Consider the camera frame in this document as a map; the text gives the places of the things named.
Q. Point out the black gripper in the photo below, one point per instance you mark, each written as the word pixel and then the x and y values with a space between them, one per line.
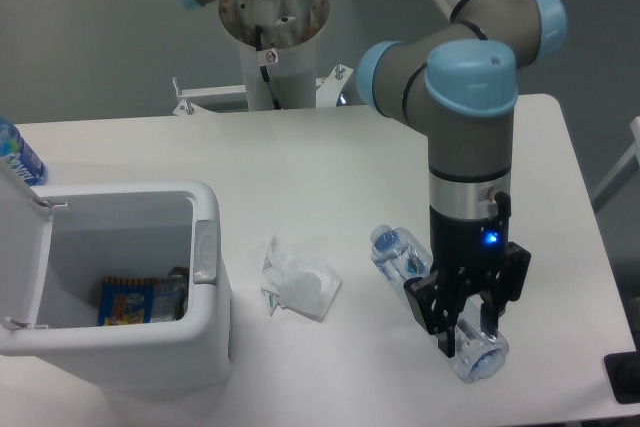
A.
pixel 468 256

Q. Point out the clear plastic water bottle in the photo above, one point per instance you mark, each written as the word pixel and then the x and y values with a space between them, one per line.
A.
pixel 399 256

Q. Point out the white paper wrapper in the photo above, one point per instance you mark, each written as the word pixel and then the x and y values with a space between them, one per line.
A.
pixel 297 283

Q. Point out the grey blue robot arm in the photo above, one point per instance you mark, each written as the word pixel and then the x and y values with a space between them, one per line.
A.
pixel 457 87

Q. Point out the white plastic trash can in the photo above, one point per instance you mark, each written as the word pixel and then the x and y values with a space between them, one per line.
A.
pixel 57 245

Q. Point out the black table clamp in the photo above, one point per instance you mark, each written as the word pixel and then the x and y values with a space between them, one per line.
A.
pixel 623 373

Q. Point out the blue snack wrapper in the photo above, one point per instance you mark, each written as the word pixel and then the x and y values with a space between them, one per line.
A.
pixel 125 301

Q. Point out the blue labelled bottle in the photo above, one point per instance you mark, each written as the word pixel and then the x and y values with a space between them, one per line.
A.
pixel 20 157

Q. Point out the white frame at right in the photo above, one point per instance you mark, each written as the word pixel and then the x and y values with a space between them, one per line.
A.
pixel 620 173

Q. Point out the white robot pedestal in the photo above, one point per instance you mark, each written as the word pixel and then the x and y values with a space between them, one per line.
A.
pixel 285 67

